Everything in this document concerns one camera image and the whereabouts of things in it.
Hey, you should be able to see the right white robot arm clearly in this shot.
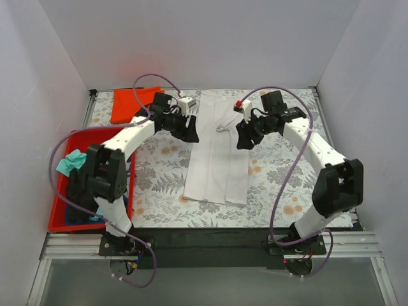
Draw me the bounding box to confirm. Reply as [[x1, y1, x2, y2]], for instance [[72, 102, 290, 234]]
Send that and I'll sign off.
[[233, 87, 364, 254]]

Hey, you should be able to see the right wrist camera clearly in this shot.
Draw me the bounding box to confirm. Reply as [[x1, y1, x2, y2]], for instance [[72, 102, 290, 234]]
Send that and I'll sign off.
[[233, 100, 252, 123]]

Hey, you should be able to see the folded orange t shirt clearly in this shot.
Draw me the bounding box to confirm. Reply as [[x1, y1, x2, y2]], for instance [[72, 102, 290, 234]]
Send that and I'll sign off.
[[110, 86, 164, 124]]

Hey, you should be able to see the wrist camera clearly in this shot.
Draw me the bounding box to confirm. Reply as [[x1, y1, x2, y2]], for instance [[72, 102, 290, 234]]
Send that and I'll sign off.
[[177, 96, 196, 117], [233, 100, 252, 123]]

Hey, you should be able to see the dark blue garment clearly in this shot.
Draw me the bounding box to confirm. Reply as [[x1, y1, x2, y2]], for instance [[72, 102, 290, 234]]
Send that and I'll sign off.
[[63, 194, 135, 226]]

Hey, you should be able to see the teal garment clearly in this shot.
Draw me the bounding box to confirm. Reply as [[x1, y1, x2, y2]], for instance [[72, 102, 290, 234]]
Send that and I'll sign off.
[[56, 149, 87, 177]]

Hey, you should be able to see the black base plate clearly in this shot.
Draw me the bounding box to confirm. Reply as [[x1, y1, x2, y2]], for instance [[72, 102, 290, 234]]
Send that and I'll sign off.
[[98, 228, 328, 270]]

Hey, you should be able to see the purple cable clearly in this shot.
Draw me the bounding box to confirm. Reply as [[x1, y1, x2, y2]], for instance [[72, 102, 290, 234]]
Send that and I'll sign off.
[[234, 85, 335, 278], [47, 73, 184, 287]]

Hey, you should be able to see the white t shirt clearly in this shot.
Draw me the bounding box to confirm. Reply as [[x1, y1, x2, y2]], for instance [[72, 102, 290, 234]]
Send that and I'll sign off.
[[184, 92, 249, 207]]

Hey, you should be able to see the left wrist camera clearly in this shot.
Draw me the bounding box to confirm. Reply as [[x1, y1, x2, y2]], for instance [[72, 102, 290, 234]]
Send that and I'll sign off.
[[177, 96, 196, 117]]

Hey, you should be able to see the black garment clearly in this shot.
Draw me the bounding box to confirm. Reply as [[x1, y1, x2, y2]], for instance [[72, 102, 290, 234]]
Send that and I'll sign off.
[[66, 168, 99, 221]]

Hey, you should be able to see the floral table mat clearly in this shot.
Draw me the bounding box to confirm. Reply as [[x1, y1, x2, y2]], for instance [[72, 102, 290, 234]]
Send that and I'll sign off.
[[89, 88, 358, 228]]

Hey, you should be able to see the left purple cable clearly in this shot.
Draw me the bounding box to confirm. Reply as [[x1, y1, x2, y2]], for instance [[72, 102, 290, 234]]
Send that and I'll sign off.
[[47, 73, 184, 287]]

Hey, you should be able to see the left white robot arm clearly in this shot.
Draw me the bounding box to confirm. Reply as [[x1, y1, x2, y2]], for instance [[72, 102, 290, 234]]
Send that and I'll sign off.
[[82, 92, 199, 255]]

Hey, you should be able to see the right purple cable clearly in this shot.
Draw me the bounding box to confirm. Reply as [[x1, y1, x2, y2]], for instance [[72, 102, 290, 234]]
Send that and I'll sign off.
[[234, 85, 335, 278]]

